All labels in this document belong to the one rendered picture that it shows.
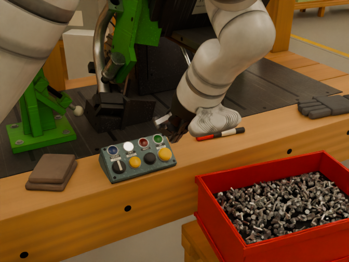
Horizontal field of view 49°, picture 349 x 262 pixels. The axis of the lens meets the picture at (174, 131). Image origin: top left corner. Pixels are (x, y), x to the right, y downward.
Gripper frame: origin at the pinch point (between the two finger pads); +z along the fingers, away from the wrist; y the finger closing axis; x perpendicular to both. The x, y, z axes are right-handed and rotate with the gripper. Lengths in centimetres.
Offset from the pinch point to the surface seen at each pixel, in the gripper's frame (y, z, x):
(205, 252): -0.5, 9.5, 22.1
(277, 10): -80, 31, -55
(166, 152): -0.6, 8.3, 0.0
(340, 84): -77, 24, -13
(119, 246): -10, 124, -2
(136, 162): 6.6, 8.3, 0.5
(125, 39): -1.6, 7.2, -30.6
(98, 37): 1.5, 15.5, -38.9
